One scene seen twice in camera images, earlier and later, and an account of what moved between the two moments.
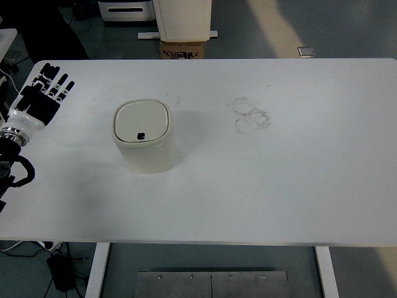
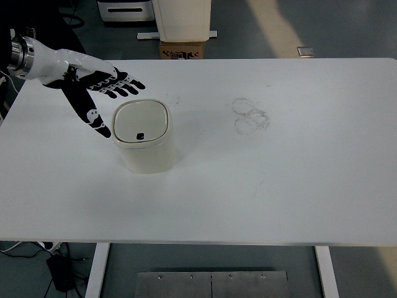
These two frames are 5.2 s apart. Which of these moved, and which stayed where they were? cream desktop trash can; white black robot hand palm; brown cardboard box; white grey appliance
Moved: white black robot hand palm
Stayed: brown cardboard box; white grey appliance; cream desktop trash can
